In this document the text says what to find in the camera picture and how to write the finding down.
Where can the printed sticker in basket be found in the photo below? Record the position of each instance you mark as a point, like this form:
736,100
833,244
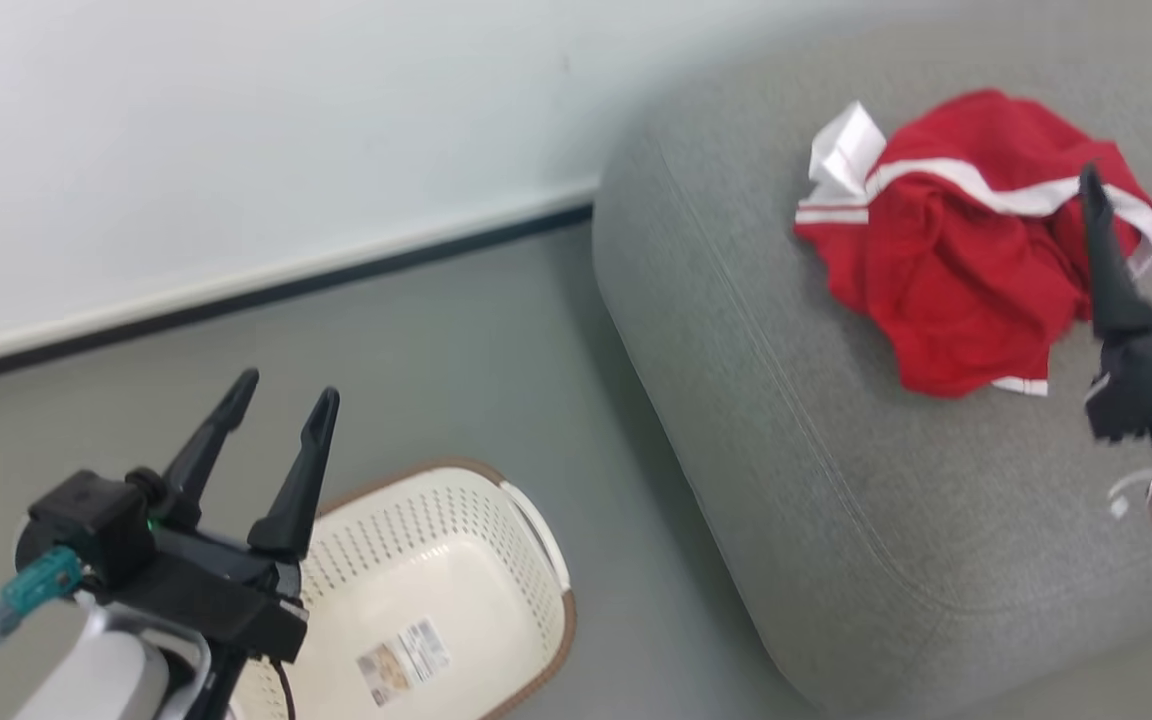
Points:
404,660

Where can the red and white clothing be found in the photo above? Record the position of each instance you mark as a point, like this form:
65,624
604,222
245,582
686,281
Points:
966,260

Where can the black white wall baseboard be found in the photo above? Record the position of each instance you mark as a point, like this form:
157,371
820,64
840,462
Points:
236,285

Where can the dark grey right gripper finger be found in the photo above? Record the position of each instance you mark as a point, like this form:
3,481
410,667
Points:
1111,270

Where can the cream perforated laundry basket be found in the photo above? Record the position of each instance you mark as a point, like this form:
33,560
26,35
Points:
436,590

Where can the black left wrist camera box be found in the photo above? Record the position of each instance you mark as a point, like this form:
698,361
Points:
86,520

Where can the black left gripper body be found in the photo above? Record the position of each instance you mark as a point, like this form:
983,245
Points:
206,595

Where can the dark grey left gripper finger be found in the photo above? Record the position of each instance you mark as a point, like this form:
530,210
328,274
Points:
198,455
296,480

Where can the grey fabric sofa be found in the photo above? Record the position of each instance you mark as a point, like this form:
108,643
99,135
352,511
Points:
836,500

